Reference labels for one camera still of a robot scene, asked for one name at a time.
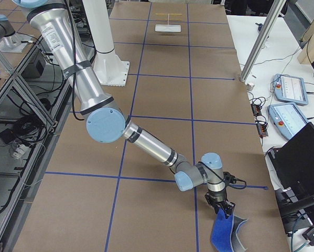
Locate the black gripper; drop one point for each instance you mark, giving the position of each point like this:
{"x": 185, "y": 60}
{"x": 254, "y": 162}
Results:
{"x": 216, "y": 197}

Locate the blue and grey towel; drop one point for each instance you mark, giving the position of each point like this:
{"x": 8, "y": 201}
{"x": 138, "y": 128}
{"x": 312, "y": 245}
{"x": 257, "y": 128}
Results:
{"x": 224, "y": 235}

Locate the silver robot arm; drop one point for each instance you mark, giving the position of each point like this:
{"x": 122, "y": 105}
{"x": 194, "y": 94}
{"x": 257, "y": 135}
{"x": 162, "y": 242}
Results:
{"x": 105, "y": 122}

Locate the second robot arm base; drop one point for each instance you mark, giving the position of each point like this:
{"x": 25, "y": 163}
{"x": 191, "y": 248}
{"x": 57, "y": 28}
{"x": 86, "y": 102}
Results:
{"x": 10, "y": 41}

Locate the black monitor with stand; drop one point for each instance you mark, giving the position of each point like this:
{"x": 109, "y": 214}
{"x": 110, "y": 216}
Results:
{"x": 294, "y": 166}

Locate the lower teach pendant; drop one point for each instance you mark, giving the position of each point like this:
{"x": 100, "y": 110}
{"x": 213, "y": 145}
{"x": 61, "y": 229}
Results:
{"x": 288, "y": 118}

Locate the teach pendant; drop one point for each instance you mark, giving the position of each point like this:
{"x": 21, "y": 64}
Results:
{"x": 288, "y": 118}
{"x": 290, "y": 89}

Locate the small silver cylinder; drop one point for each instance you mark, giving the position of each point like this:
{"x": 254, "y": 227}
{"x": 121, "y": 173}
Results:
{"x": 250, "y": 86}

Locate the upper teach pendant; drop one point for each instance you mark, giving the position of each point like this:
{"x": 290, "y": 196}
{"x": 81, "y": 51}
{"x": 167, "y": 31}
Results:
{"x": 290, "y": 89}

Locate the white power strip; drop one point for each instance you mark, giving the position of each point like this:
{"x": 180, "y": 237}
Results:
{"x": 19, "y": 149}

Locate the black power adapter brick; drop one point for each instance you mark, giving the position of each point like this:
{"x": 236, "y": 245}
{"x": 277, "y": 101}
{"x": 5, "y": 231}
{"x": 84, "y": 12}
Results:
{"x": 7, "y": 136}

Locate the black wrist camera with cable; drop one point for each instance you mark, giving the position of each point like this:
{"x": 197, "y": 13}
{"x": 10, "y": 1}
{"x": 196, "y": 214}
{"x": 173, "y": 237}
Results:
{"x": 234, "y": 182}

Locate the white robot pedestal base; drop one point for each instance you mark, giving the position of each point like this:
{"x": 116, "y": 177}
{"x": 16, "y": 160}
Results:
{"x": 109, "y": 68}

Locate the aluminium frame post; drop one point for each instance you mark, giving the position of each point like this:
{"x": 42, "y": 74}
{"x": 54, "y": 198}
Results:
{"x": 263, "y": 35}

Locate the aluminium side frame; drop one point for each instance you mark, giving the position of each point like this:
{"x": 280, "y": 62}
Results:
{"x": 34, "y": 109}

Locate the black box under frame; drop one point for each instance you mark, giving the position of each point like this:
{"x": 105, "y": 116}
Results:
{"x": 35, "y": 67}

